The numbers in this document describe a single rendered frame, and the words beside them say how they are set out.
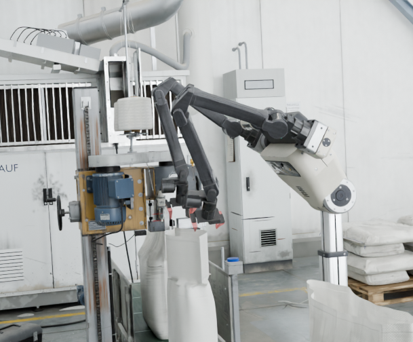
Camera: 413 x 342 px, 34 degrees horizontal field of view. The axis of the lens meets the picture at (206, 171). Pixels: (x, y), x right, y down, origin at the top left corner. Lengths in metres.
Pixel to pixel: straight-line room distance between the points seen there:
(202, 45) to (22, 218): 2.36
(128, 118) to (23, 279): 3.22
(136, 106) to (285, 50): 4.95
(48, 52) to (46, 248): 1.70
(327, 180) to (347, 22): 5.64
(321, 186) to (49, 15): 5.12
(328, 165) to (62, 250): 3.74
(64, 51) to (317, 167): 3.47
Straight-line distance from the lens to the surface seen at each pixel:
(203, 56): 6.69
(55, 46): 5.91
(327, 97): 8.21
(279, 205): 7.34
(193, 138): 2.65
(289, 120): 2.62
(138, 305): 4.64
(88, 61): 5.83
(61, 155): 6.12
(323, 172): 2.85
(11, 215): 6.15
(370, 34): 8.54
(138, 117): 3.24
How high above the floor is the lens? 1.49
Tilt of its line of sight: 3 degrees down
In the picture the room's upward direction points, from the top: 3 degrees counter-clockwise
